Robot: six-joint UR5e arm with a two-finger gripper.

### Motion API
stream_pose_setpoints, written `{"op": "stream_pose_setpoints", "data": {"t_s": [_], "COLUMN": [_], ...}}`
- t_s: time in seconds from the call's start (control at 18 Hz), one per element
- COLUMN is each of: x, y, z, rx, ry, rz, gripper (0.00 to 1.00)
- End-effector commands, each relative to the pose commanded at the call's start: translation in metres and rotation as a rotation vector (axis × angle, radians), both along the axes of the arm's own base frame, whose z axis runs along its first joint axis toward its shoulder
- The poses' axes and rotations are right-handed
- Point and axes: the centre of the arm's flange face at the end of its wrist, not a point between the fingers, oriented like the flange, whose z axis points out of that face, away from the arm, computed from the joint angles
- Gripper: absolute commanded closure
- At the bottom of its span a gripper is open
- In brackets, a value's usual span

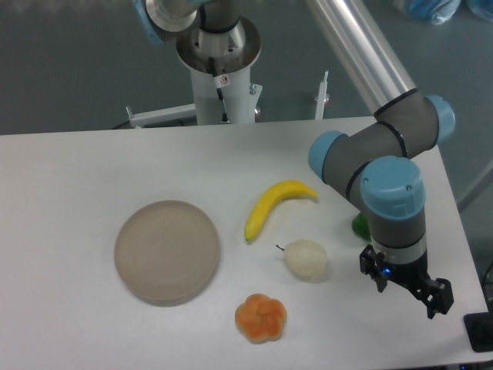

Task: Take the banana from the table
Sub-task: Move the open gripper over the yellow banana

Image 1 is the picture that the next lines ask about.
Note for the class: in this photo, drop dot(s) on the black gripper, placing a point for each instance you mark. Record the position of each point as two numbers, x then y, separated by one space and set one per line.
436 295

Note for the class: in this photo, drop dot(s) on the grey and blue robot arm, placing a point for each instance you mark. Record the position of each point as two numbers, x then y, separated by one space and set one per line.
372 169

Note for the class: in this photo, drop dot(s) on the yellow banana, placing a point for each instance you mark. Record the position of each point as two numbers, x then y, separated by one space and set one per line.
274 195

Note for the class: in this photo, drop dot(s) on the green leafy vegetable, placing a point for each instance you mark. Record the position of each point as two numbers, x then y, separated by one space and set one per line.
359 226

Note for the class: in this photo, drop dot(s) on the black device at table edge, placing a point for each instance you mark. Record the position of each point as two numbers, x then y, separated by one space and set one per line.
479 329

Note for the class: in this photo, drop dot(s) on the white pear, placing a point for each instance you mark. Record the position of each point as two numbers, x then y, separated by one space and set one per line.
306 258

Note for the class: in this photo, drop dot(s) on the orange knotted bread roll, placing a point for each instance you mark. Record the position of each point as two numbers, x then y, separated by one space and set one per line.
261 318

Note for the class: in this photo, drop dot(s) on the beige round plate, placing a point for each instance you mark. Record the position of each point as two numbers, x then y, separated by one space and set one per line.
167 252

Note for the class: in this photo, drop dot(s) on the blue plastic bag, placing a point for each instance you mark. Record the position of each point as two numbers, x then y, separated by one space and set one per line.
433 12

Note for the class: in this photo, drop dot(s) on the white right support bracket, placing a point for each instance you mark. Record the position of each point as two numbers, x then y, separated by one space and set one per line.
322 97

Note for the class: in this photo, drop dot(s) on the white support bracket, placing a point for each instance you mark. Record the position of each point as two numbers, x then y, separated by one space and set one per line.
322 97
160 116

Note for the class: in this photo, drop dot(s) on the white left support bracket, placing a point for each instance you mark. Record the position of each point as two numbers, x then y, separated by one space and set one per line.
160 116

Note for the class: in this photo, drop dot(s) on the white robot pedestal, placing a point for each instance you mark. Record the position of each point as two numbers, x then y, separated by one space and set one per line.
219 66

